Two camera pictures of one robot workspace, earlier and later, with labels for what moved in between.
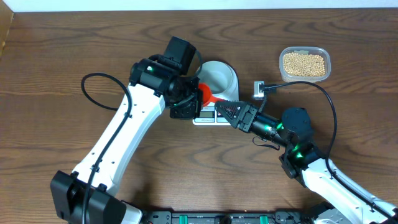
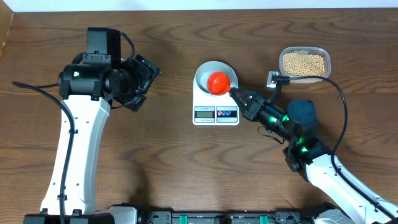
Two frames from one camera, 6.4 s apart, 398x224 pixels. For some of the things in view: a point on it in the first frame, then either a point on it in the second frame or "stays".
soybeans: x=303 y=65 stays
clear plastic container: x=304 y=63 stays
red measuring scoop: x=208 y=98 -> x=218 y=83
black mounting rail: x=278 y=217 stays
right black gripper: x=245 y=121 -> x=257 y=102
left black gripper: x=191 y=110 -> x=145 y=71
